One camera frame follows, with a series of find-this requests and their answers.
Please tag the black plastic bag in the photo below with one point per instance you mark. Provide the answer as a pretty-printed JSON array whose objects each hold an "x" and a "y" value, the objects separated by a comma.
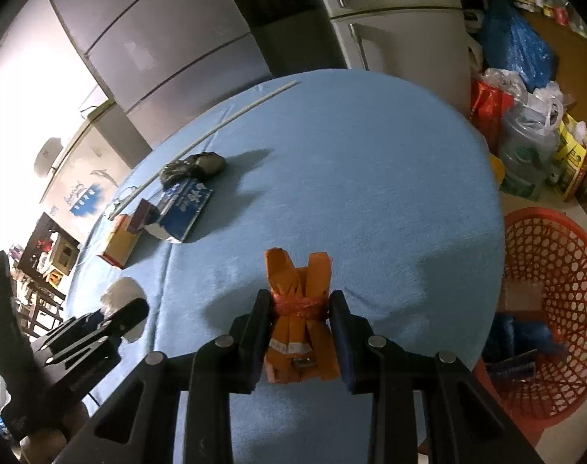
[{"x": 196, "y": 167}]

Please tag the grey wide refrigerator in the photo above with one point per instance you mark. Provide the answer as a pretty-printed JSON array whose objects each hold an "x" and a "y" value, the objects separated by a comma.
[{"x": 153, "y": 38}]

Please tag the dark wooden table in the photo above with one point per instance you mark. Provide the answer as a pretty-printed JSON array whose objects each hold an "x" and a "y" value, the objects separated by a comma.
[{"x": 47, "y": 261}]

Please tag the wooden shelf cabinet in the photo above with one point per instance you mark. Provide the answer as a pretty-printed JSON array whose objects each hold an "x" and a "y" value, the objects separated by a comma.
[{"x": 564, "y": 43}]

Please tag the blue tablecloth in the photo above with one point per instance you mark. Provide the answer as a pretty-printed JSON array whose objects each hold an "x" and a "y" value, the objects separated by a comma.
[{"x": 346, "y": 179}]

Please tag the silver two-door refrigerator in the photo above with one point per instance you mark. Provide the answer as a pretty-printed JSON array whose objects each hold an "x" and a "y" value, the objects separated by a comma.
[{"x": 394, "y": 24}]

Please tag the white chest freezer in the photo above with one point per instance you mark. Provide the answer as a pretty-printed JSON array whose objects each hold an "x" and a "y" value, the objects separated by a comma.
[{"x": 88, "y": 188}]

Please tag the red plastic basket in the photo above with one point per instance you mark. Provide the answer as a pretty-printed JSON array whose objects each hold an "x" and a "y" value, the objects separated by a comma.
[{"x": 554, "y": 251}]

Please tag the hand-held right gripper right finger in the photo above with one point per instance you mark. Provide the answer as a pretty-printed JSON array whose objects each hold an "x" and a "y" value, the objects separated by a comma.
[{"x": 344, "y": 348}]

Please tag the long white stick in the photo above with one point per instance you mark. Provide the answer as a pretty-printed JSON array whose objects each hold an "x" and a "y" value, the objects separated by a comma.
[{"x": 211, "y": 130}]

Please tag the bags on floor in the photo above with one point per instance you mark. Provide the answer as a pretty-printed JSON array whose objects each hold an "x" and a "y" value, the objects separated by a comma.
[{"x": 525, "y": 154}]

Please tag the blue carton box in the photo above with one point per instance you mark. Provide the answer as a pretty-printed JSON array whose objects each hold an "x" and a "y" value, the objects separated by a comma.
[{"x": 187, "y": 210}]

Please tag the red gift bag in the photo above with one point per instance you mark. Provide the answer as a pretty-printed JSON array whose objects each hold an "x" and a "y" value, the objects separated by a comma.
[{"x": 489, "y": 106}]

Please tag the person's left hand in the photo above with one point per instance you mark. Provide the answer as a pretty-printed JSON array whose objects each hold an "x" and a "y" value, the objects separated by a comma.
[{"x": 47, "y": 444}]

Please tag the white purple medicine box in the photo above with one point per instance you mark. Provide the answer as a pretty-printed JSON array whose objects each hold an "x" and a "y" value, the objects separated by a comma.
[{"x": 147, "y": 217}]

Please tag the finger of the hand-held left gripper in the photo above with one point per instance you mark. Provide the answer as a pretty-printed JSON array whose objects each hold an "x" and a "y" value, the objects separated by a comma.
[
  {"x": 131, "y": 314},
  {"x": 71, "y": 331}
]

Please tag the orange packet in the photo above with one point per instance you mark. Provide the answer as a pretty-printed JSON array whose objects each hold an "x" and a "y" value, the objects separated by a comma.
[{"x": 298, "y": 280}]

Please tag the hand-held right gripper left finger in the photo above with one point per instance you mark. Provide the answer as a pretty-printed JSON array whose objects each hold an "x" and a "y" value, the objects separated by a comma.
[{"x": 257, "y": 338}]

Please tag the large blue plastic sack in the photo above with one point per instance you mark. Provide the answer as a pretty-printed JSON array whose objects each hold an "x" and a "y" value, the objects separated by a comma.
[{"x": 515, "y": 38}]

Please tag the eyeglasses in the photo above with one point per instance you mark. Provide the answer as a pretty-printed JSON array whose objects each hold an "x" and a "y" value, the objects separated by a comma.
[{"x": 119, "y": 203}]

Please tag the red yellow cardboard box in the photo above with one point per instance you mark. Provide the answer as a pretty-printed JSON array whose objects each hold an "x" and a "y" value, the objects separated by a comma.
[{"x": 122, "y": 244}]

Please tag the white plastic bag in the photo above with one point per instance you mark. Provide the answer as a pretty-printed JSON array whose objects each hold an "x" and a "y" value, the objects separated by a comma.
[{"x": 506, "y": 82}]

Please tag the blue plastic bag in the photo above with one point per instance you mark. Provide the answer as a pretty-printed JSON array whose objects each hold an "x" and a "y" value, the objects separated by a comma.
[{"x": 525, "y": 338}]

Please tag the yellow paper bag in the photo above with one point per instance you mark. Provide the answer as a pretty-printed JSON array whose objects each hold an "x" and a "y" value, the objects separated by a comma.
[{"x": 576, "y": 154}]

